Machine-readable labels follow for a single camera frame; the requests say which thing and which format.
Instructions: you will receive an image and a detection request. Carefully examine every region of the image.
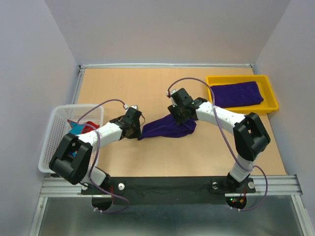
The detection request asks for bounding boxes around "purple towel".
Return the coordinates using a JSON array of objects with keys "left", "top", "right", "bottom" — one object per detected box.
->
[
  {"left": 137, "top": 115, "right": 196, "bottom": 141},
  {"left": 211, "top": 81, "right": 264, "bottom": 108}
]

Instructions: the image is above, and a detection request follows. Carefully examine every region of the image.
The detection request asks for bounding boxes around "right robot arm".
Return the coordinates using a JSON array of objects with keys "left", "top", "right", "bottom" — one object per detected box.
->
[{"left": 167, "top": 88, "right": 271, "bottom": 192}]

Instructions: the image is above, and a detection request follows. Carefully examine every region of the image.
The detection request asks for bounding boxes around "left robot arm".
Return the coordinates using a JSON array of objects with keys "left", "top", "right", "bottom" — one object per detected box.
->
[{"left": 49, "top": 106, "right": 142, "bottom": 194}]

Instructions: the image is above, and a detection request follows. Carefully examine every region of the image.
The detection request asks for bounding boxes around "red blue patterned towel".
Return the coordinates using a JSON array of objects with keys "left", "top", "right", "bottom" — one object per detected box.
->
[{"left": 67, "top": 118, "right": 100, "bottom": 158}]

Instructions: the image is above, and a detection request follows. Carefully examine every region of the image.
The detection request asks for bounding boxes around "white plastic basket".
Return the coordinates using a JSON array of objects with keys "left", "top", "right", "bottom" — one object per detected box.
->
[{"left": 38, "top": 104, "right": 104, "bottom": 174}]

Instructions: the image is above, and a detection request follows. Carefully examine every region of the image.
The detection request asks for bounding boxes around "yellow plastic tray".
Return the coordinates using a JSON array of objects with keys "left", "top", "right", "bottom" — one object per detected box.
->
[{"left": 206, "top": 75, "right": 279, "bottom": 114}]

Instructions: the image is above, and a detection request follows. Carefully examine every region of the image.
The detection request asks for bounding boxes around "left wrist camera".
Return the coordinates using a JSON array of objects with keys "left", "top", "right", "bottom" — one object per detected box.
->
[{"left": 123, "top": 104, "right": 138, "bottom": 111}]

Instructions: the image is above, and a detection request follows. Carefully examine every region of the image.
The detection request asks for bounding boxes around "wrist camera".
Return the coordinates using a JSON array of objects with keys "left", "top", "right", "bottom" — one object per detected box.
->
[
  {"left": 123, "top": 104, "right": 138, "bottom": 111},
  {"left": 166, "top": 89, "right": 178, "bottom": 107}
]

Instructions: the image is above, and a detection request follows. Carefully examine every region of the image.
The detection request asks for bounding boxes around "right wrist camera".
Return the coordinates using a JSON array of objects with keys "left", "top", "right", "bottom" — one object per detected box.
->
[{"left": 166, "top": 89, "right": 178, "bottom": 107}]

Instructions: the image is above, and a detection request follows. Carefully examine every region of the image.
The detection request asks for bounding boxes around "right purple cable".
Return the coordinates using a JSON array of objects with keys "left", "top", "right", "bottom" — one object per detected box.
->
[{"left": 166, "top": 77, "right": 269, "bottom": 212}]

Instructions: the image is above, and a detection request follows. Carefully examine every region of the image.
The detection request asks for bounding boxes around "aluminium back rail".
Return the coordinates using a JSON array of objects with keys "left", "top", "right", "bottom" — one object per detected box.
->
[{"left": 79, "top": 63, "right": 252, "bottom": 69}]

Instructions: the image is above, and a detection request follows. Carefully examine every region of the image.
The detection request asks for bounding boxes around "aluminium rail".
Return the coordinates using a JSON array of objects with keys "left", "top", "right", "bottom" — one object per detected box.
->
[
  {"left": 79, "top": 63, "right": 252, "bottom": 69},
  {"left": 40, "top": 176, "right": 303, "bottom": 198}
]

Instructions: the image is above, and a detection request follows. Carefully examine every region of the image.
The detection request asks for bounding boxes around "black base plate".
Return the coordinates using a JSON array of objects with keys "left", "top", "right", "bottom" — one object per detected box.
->
[{"left": 81, "top": 176, "right": 256, "bottom": 206}]

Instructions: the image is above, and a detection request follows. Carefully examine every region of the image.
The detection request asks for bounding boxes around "aluminium front rail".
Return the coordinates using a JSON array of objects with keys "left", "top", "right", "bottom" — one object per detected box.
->
[{"left": 40, "top": 176, "right": 303, "bottom": 198}]

